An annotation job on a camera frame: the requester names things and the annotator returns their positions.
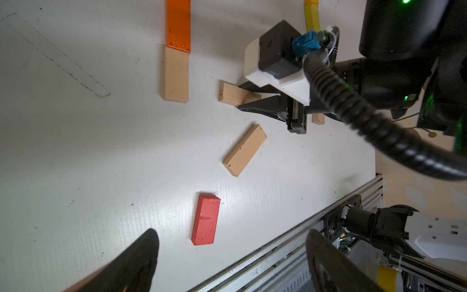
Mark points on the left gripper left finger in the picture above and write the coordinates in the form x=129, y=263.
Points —
x=131, y=271

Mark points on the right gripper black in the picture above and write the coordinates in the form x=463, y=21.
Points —
x=282, y=107

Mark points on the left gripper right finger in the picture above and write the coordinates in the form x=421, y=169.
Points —
x=331, y=271

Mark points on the wooden block pair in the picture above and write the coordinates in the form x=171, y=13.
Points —
x=236, y=96
x=240, y=156

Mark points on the red block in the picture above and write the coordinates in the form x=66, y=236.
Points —
x=206, y=219

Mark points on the yellow block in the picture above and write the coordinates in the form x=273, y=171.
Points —
x=312, y=18

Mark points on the orange-yellow block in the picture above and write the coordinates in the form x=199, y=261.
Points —
x=311, y=2

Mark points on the orange block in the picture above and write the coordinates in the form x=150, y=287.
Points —
x=179, y=25

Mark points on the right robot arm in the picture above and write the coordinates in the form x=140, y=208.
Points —
x=406, y=95

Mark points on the yellow tape roll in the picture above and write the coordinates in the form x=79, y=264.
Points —
x=390, y=280

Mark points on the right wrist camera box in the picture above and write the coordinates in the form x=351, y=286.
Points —
x=277, y=58

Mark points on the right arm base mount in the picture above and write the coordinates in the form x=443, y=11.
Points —
x=333, y=221

